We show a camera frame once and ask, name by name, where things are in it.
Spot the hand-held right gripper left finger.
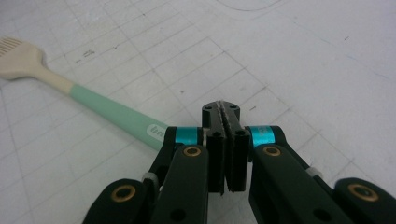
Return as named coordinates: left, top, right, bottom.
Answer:
left=163, top=100, right=226, bottom=195

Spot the white grid mat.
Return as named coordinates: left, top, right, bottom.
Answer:
left=0, top=0, right=396, bottom=224

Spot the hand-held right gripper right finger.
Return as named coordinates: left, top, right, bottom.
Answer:
left=221, top=100, right=287, bottom=193

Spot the cream pastry brush green handle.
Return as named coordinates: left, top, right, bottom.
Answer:
left=0, top=36, right=171, bottom=152

